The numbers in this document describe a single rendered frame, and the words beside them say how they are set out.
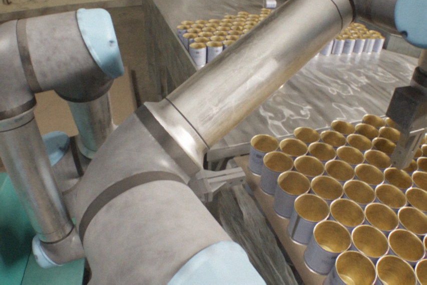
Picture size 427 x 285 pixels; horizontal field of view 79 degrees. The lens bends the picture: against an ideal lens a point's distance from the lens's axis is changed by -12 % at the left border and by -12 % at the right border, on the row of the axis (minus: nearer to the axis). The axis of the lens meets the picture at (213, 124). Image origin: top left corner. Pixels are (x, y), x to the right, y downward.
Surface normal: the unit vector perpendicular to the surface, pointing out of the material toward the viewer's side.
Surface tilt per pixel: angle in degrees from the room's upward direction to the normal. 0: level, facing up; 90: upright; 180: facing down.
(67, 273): 0
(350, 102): 0
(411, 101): 90
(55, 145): 7
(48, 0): 90
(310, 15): 51
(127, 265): 31
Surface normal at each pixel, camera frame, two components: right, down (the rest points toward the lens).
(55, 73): 0.41, 0.71
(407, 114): -0.95, 0.15
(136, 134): -0.10, -0.52
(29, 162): 0.76, 0.25
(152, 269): -0.26, -0.65
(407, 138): 0.31, 0.54
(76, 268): 0.04, -0.80
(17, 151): 0.53, 0.36
